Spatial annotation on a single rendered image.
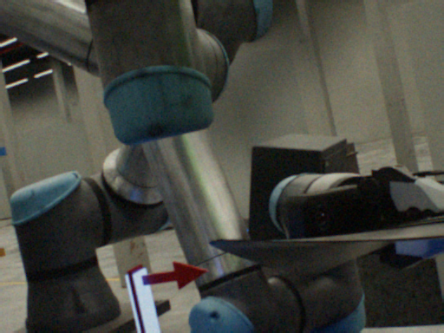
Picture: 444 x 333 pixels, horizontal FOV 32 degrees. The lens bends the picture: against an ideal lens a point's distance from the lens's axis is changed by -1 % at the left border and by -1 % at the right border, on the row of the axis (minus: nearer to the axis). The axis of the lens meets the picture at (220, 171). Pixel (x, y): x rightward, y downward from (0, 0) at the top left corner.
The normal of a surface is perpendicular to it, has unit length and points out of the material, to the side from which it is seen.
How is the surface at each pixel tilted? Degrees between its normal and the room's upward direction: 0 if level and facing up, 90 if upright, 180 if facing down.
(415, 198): 84
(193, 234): 83
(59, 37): 110
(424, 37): 90
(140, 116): 93
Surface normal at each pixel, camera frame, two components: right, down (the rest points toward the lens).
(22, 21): -0.29, 0.45
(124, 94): -0.52, 0.20
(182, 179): -0.25, -0.10
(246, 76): 0.74, -0.12
